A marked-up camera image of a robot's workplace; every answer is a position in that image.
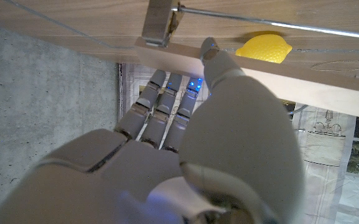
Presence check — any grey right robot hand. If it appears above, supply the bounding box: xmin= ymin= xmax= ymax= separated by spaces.
xmin=0 ymin=36 xmax=306 ymax=224

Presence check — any printed window backdrop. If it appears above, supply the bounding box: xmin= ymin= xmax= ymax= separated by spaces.
xmin=116 ymin=62 xmax=359 ymax=224

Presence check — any yellow toy lemon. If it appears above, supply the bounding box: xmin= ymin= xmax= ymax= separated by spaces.
xmin=235 ymin=33 xmax=293 ymax=65

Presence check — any wooden hanger with metal clips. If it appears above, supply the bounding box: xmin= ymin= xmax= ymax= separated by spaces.
xmin=134 ymin=0 xmax=359 ymax=122

